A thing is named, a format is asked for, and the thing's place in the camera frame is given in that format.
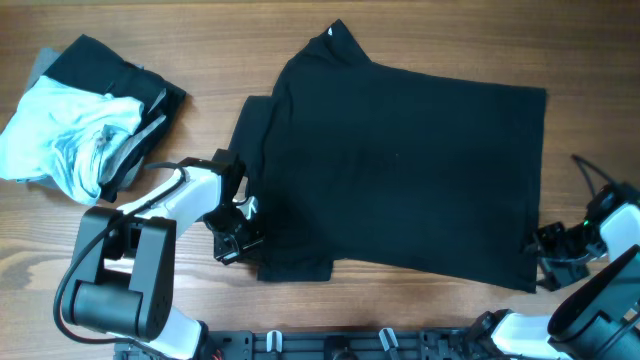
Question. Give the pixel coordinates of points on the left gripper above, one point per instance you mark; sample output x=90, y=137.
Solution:
x=231, y=252

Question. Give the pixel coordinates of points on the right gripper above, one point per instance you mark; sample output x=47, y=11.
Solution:
x=557, y=274

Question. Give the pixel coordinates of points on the black t-shirt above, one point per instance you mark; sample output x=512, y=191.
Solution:
x=351, y=159

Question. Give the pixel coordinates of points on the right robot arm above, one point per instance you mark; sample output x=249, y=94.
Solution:
x=598, y=321

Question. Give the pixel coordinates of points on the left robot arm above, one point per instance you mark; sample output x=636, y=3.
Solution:
x=119, y=286

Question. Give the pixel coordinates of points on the light blue folded garment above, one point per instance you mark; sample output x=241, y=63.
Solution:
x=68, y=135

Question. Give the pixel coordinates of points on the black folded garment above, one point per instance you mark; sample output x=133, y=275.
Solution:
x=89, y=65

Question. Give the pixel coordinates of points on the grey folded garment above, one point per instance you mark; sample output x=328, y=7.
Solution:
x=42, y=62

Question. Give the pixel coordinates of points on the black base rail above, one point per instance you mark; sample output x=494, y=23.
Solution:
x=426, y=344

